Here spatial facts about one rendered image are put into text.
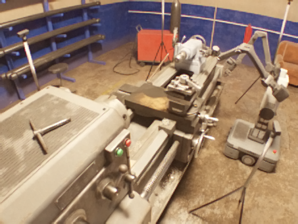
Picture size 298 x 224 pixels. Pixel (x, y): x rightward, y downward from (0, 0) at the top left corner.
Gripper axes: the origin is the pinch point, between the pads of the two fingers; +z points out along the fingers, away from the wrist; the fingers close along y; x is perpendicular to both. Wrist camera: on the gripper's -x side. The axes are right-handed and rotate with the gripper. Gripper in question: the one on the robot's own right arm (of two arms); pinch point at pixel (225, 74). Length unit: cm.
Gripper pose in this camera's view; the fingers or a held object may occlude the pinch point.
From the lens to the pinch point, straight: 246.0
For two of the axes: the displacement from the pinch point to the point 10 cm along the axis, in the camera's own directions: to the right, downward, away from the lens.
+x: 7.2, 6.8, -0.9
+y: -5.5, 4.9, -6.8
